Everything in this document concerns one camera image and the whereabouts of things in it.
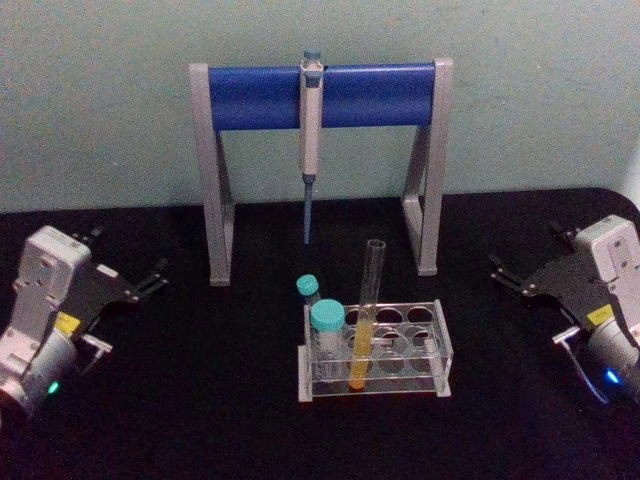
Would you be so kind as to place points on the glass test tube yellow liquid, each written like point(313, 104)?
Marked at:
point(361, 350)

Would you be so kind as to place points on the clear plastic tube rack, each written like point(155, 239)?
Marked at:
point(400, 385)

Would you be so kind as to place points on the grey stand with blue bar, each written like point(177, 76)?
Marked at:
point(260, 97)

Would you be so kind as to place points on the left robot arm with grey bracket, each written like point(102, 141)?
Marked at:
point(42, 280)

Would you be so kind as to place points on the right robot arm with grey bracket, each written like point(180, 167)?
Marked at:
point(612, 250)

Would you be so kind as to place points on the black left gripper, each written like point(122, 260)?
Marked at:
point(107, 290)

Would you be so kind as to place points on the black table cloth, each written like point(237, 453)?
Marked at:
point(200, 430)

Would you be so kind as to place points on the small tube with teal cap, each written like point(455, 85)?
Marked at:
point(306, 286)

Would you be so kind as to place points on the grey pipette with blue tip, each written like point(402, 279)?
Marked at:
point(310, 130)

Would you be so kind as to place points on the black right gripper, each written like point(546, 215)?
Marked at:
point(570, 285)

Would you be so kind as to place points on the large tube with teal cap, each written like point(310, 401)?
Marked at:
point(327, 317)

